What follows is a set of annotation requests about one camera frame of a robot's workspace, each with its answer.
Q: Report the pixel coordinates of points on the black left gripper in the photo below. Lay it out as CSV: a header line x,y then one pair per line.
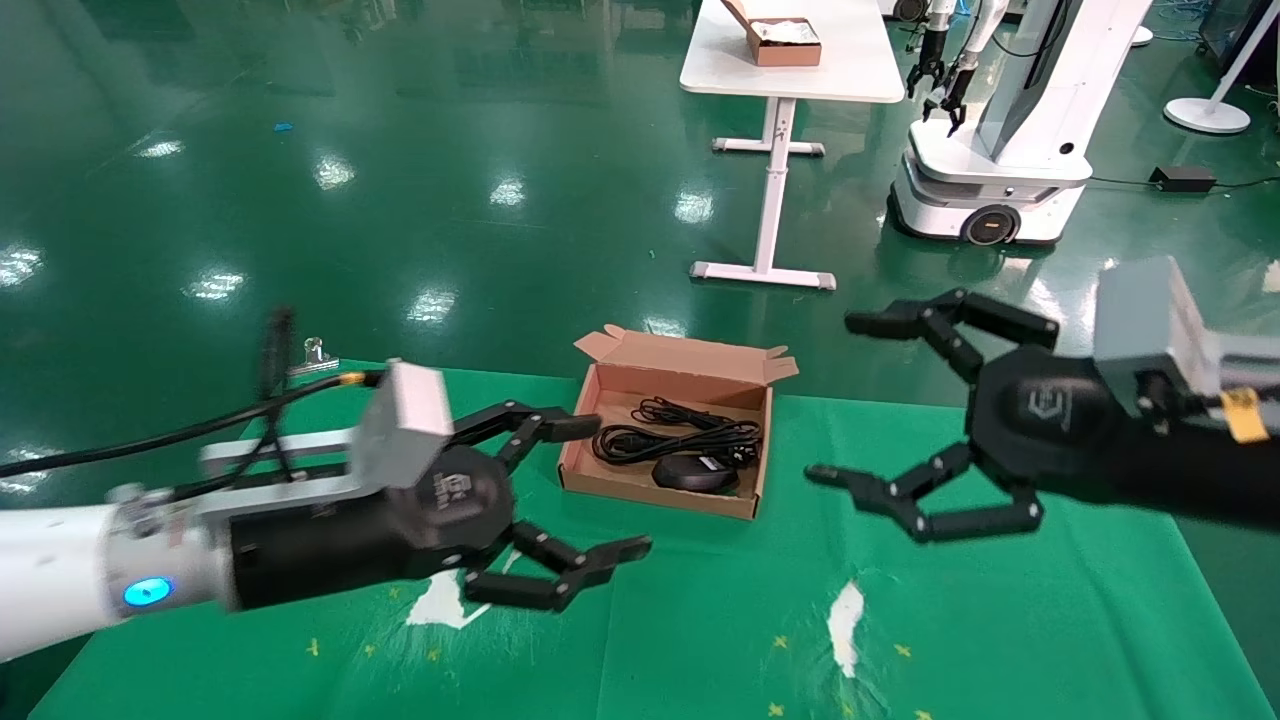
x,y
400,540

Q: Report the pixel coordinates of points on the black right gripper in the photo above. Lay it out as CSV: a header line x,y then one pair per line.
x,y
1050,420

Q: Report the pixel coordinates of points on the black computer mouse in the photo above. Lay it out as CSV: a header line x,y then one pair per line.
x,y
690,477

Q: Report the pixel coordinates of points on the slim white robot arm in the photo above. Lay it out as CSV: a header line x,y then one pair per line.
x,y
962,85
932,50

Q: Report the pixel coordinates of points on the open brown cardboard box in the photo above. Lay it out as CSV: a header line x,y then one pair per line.
x,y
690,360

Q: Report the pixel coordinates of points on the small brown cardboard box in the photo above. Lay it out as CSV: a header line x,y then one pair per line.
x,y
785,50

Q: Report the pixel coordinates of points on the green table cloth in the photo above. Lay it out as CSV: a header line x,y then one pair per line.
x,y
700,620

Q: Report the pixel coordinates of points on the silver metal binder clip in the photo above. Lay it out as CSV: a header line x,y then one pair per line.
x,y
318,358

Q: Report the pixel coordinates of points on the white wheeled robot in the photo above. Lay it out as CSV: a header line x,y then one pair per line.
x,y
1010,150

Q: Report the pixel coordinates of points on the black power adapter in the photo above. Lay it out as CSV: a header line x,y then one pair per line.
x,y
1183,178

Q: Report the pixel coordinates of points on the white floor stand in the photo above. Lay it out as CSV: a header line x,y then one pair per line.
x,y
1208,113

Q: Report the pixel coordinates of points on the white standing desk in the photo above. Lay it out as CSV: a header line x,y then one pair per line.
x,y
850,60

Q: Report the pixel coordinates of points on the white packing filler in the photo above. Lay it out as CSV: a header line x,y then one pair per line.
x,y
782,29

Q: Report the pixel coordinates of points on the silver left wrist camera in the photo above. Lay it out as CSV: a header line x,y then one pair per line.
x,y
405,420

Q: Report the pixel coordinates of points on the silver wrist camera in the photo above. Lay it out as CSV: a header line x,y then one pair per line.
x,y
1150,320
405,420

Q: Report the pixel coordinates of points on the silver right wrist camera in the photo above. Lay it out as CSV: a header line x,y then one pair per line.
x,y
1150,320

